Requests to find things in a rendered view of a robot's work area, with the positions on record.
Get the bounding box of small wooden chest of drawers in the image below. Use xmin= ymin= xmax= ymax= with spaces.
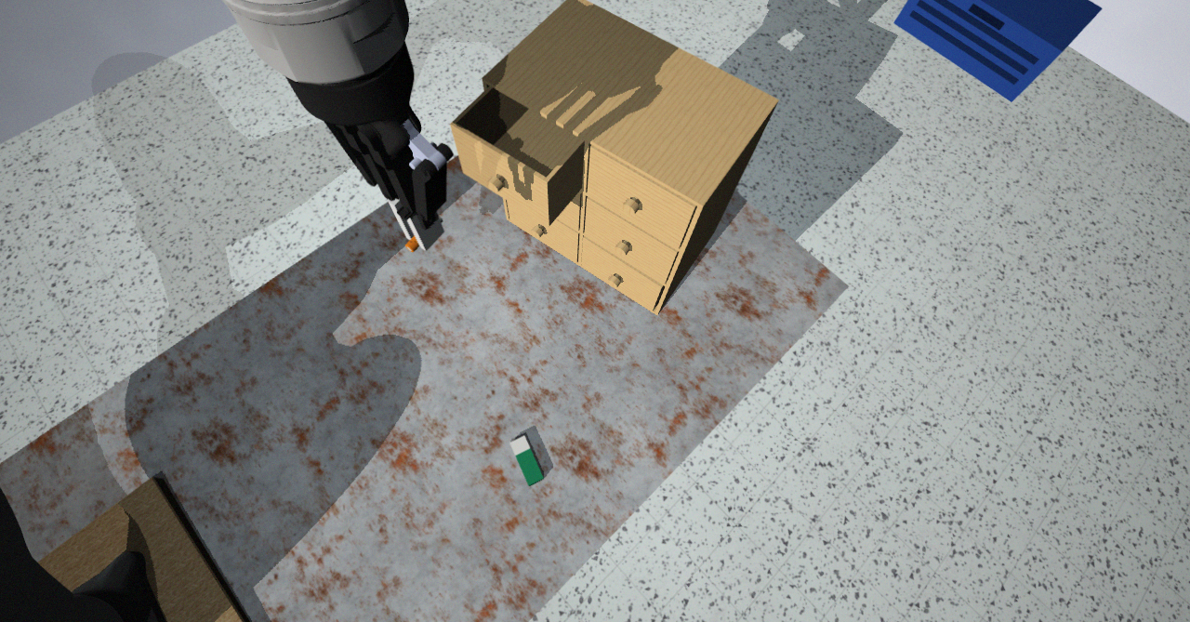
xmin=482 ymin=0 xmax=779 ymax=315

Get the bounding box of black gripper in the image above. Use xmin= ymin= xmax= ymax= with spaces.
xmin=286 ymin=40 xmax=455 ymax=251

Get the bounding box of orange aaa battery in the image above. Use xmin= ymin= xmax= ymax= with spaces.
xmin=405 ymin=216 xmax=443 ymax=252

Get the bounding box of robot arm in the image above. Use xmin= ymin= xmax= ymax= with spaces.
xmin=0 ymin=0 xmax=409 ymax=622

